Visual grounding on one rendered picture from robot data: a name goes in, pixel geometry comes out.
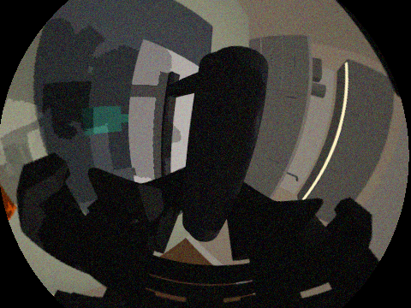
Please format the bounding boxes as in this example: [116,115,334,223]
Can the teal small trowel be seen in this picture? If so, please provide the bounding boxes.
[82,106,129,136]

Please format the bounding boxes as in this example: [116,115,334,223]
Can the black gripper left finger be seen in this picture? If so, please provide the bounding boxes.
[88,167,186,253]

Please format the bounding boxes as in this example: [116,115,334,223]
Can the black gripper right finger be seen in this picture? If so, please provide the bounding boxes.
[227,181,323,261]

